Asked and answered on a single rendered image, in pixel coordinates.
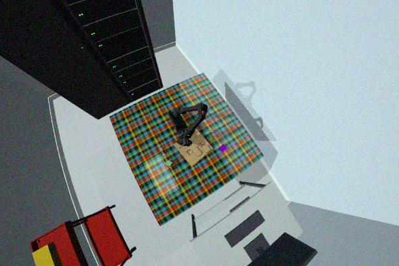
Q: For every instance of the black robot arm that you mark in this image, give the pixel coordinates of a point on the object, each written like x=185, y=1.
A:
x=191, y=129

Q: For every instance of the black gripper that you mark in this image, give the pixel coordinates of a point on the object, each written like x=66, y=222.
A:
x=179, y=131

